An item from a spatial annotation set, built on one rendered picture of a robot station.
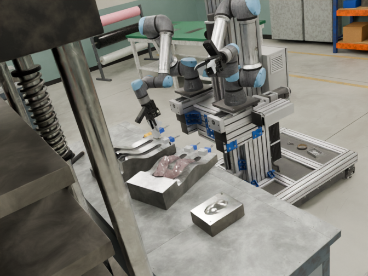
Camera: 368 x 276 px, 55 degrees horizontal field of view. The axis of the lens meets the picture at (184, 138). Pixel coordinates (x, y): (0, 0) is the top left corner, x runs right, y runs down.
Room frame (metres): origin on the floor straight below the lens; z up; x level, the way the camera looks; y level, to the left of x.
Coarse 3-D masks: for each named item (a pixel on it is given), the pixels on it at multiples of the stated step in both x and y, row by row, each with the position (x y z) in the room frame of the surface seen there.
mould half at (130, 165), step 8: (152, 136) 2.19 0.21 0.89; (136, 144) 2.14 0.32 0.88; (152, 144) 2.08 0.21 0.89; (168, 144) 2.03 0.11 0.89; (120, 152) 1.96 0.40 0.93; (128, 152) 1.98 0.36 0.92; (136, 152) 2.01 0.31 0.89; (152, 152) 1.97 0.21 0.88; (160, 152) 1.96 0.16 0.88; (168, 152) 1.99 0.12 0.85; (120, 160) 1.86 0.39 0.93; (128, 160) 1.85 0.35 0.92; (136, 160) 1.88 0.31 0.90; (144, 160) 1.90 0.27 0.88; (152, 160) 1.93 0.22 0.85; (120, 168) 1.86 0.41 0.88; (128, 168) 1.84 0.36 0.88; (136, 168) 1.87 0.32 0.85; (144, 168) 1.89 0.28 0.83; (128, 176) 1.84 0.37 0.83
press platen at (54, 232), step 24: (24, 216) 0.93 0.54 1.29; (48, 216) 0.90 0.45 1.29; (72, 216) 0.88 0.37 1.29; (0, 240) 0.83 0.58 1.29; (24, 240) 0.81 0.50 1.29; (48, 240) 0.79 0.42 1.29; (72, 240) 0.76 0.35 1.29; (96, 240) 0.74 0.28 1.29; (0, 264) 0.73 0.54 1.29; (24, 264) 0.71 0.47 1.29; (48, 264) 0.69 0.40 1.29; (72, 264) 0.68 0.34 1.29; (96, 264) 0.71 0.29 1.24
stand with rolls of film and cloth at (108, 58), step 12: (120, 12) 7.97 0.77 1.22; (132, 12) 8.14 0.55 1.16; (108, 24) 7.74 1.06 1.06; (132, 24) 8.22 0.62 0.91; (96, 36) 7.50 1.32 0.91; (108, 36) 7.60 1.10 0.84; (120, 36) 7.79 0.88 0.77; (144, 48) 8.25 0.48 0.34; (96, 60) 7.45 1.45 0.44; (108, 60) 7.52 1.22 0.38; (156, 60) 8.28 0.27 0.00
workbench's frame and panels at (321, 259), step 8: (96, 216) 1.74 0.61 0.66; (104, 224) 1.63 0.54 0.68; (104, 232) 1.70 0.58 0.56; (112, 232) 1.53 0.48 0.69; (112, 240) 1.59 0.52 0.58; (328, 248) 1.08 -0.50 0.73; (120, 256) 1.54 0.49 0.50; (312, 256) 1.00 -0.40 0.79; (320, 256) 1.06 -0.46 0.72; (328, 256) 1.08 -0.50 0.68; (120, 264) 1.60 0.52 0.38; (304, 264) 0.98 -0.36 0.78; (312, 264) 1.03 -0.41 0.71; (320, 264) 1.06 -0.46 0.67; (328, 264) 1.08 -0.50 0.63; (128, 272) 1.50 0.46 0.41; (152, 272) 1.08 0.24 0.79; (296, 272) 0.95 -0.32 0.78; (304, 272) 1.00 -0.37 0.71; (312, 272) 1.03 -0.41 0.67; (320, 272) 1.06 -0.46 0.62; (328, 272) 1.08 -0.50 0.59
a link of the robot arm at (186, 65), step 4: (184, 60) 2.56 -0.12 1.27; (188, 60) 2.55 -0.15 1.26; (192, 60) 2.55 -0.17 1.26; (196, 60) 2.57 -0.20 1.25; (180, 64) 2.58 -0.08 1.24; (184, 64) 2.54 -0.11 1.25; (188, 64) 2.53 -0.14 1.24; (192, 64) 2.53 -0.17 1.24; (196, 64) 2.55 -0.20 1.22; (180, 68) 2.56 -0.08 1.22; (184, 68) 2.54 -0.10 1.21; (188, 68) 2.53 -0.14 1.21; (192, 68) 2.53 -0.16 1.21; (180, 72) 2.56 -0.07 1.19; (184, 72) 2.55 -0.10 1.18; (188, 72) 2.53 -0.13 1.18; (192, 72) 2.53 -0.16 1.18; (196, 72) 2.54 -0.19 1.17; (184, 76) 2.57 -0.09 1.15; (188, 76) 2.53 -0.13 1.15; (192, 76) 2.53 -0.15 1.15; (196, 76) 2.54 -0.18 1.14
